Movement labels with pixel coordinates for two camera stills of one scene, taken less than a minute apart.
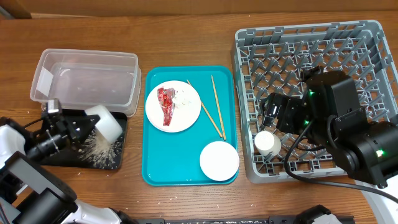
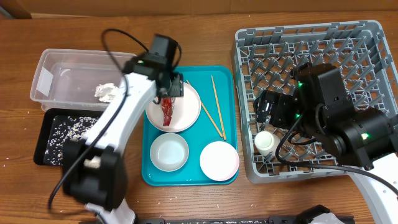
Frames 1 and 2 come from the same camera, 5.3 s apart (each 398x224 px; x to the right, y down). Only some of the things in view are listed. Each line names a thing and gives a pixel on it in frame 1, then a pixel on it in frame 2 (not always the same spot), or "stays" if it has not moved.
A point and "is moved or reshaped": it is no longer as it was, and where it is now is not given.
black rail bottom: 232,221 stays
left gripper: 74,122 → 176,83
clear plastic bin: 80,78 stays
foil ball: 183,98 → 106,92
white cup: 267,143 stays
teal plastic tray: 173,158 stays
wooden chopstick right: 218,101 stays
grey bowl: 107,126 is moved or reshaped
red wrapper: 166,96 stays
